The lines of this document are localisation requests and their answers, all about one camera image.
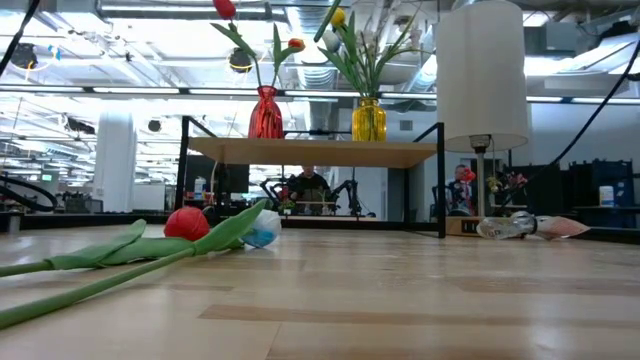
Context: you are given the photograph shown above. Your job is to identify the yellow glass vase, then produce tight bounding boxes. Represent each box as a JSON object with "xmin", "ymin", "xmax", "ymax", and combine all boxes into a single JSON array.
[{"xmin": 351, "ymin": 97, "xmax": 388, "ymax": 143}]

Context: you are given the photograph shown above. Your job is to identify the red glass vase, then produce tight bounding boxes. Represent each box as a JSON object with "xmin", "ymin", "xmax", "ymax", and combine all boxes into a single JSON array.
[{"xmin": 248, "ymin": 84, "xmax": 285, "ymax": 140}]

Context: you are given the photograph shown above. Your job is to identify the orange yellow artificial tulip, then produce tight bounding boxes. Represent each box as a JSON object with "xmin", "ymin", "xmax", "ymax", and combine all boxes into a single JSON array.
[{"xmin": 269, "ymin": 22, "xmax": 307, "ymax": 89}]

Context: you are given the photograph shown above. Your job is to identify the white blue artificial tulip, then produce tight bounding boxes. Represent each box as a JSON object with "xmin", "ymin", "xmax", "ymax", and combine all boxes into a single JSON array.
[
  {"xmin": 0, "ymin": 199, "xmax": 283, "ymax": 331},
  {"xmin": 321, "ymin": 30, "xmax": 371, "ymax": 99}
]

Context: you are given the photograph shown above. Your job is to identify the red artificial tulip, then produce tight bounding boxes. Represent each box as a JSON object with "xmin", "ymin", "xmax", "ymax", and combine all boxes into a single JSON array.
[
  {"xmin": 0, "ymin": 206, "xmax": 211, "ymax": 279},
  {"xmin": 209, "ymin": 0, "xmax": 264, "ymax": 89}
]

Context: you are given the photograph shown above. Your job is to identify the wooden shelf with black legs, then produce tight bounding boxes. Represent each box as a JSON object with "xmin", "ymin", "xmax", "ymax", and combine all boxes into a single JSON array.
[{"xmin": 174, "ymin": 114, "xmax": 447, "ymax": 239}]

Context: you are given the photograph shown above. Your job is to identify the person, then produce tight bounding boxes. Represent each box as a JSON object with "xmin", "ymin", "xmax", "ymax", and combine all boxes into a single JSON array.
[
  {"xmin": 289, "ymin": 165, "xmax": 332, "ymax": 216},
  {"xmin": 446, "ymin": 163, "xmax": 477, "ymax": 215}
]

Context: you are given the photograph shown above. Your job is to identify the black monitor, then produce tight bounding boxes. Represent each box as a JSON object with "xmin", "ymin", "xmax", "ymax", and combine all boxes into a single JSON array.
[{"xmin": 184, "ymin": 154, "xmax": 250, "ymax": 196}]

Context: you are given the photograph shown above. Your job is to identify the black round ceiling spotlight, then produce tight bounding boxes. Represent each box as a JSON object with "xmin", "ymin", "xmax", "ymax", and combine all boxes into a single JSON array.
[
  {"xmin": 228, "ymin": 47, "xmax": 253, "ymax": 75},
  {"xmin": 9, "ymin": 42, "xmax": 39, "ymax": 70}
]

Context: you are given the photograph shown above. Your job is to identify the crumpled clear plastic wrapper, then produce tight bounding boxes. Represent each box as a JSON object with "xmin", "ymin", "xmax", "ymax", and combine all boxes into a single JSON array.
[{"xmin": 475, "ymin": 210, "xmax": 592, "ymax": 241}]

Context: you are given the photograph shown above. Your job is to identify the white shade table lamp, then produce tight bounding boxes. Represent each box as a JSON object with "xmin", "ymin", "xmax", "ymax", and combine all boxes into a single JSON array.
[{"xmin": 435, "ymin": 0, "xmax": 532, "ymax": 237}]

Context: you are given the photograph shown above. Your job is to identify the long ceiling light bar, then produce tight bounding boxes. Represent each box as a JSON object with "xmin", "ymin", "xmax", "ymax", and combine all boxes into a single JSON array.
[{"xmin": 0, "ymin": 84, "xmax": 640, "ymax": 106}]

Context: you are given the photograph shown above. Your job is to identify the white round column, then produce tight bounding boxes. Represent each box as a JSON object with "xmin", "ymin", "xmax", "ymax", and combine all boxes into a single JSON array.
[{"xmin": 94, "ymin": 109, "xmax": 137, "ymax": 214}]

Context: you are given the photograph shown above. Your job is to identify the dark blue storage bins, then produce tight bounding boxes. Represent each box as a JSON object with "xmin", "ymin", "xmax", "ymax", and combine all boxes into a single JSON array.
[{"xmin": 569, "ymin": 158, "xmax": 636, "ymax": 229}]

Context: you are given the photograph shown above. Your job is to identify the silver ventilation duct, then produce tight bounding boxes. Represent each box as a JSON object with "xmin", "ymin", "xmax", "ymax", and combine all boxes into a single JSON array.
[{"xmin": 287, "ymin": 0, "xmax": 341, "ymax": 131}]

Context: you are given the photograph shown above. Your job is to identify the black aluminium table frame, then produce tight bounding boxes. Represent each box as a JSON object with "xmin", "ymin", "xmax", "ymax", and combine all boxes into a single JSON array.
[{"xmin": 0, "ymin": 212, "xmax": 449, "ymax": 234}]

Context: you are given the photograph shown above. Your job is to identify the black hanging cable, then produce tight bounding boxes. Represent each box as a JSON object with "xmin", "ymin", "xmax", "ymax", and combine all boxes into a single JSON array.
[
  {"xmin": 492, "ymin": 37, "xmax": 640, "ymax": 214},
  {"xmin": 0, "ymin": 0, "xmax": 41, "ymax": 79}
]

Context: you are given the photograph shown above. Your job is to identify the black curved hose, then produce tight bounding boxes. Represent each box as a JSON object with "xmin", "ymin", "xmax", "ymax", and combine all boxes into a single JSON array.
[{"xmin": 0, "ymin": 174, "xmax": 59, "ymax": 214}]

